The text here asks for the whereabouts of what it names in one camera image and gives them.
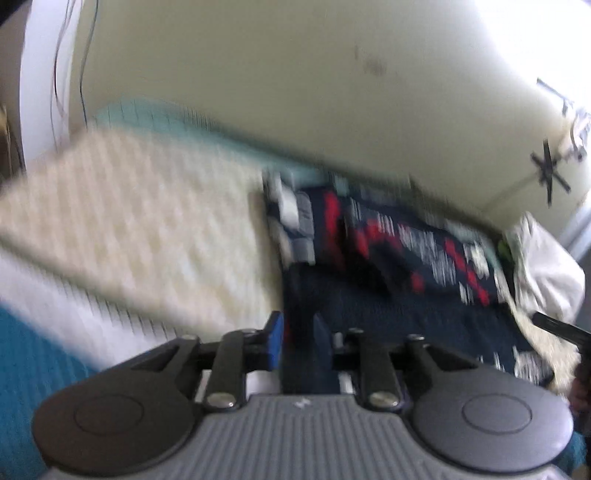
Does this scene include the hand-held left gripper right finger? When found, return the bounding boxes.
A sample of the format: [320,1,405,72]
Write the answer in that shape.
[313,313,468,412]

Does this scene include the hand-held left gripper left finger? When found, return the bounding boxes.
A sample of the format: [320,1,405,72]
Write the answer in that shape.
[131,310,284,412]

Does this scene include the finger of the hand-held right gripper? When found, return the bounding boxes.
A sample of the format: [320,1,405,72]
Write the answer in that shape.
[532,311,591,348]

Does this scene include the navy patterned knit sweater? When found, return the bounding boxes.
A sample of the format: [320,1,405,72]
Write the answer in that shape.
[262,170,557,398]

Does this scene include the white folded cloth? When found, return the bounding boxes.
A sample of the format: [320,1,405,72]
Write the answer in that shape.
[501,211,586,325]

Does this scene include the black tape strips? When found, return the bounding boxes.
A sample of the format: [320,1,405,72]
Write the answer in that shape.
[530,78,591,206]

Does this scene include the beige zigzag bed sheet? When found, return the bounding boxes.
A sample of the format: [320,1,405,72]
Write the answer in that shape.
[0,97,591,480]

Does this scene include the thin dark wall cable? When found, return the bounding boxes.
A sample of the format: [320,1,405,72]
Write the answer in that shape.
[78,0,100,127]
[50,0,78,141]

